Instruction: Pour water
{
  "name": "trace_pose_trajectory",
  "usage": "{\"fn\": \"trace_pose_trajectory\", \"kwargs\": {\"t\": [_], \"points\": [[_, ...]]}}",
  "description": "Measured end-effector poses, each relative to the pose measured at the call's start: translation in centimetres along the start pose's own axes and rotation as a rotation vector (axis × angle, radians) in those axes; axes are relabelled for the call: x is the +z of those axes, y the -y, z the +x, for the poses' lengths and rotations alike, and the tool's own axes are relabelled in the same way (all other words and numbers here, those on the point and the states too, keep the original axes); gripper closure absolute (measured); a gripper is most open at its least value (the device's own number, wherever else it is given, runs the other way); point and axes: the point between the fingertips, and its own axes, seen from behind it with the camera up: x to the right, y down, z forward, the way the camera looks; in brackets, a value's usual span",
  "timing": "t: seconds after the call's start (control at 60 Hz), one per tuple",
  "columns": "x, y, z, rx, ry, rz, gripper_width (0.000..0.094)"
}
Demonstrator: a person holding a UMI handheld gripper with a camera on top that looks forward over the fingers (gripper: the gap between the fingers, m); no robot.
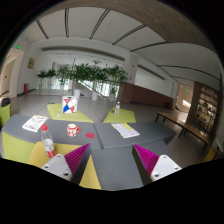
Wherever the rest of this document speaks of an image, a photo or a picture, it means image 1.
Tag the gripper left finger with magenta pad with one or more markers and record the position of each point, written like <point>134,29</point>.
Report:
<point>71,166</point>

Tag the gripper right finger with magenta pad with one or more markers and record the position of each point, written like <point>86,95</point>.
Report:
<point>151,166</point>

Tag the clear water bottle red cap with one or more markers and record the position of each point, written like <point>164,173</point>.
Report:
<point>47,141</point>

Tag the far clear water bottle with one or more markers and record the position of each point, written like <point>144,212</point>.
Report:
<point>117,108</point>

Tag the red round coaster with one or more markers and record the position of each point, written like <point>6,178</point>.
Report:
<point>90,135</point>

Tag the white mug red pattern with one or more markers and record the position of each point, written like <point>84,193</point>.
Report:
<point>73,130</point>

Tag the yellow booklet on right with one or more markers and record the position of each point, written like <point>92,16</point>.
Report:
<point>125,130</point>

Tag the long wooden bench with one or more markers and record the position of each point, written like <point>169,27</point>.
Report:
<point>205,138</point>

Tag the magazine on left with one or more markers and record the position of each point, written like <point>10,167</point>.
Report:
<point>34,123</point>

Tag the white cube colourful triangles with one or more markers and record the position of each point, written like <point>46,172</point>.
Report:
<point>69,104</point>

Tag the wooden bookshelf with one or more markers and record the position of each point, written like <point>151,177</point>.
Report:
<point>206,107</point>

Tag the green chair on left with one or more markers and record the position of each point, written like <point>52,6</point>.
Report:
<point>5,111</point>

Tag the potted green plants row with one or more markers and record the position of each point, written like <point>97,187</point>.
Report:
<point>85,72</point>

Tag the red fire extinguisher box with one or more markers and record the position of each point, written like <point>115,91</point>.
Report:
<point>26,88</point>

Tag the framed picture on wall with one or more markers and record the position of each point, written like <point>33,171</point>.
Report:
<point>31,63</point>

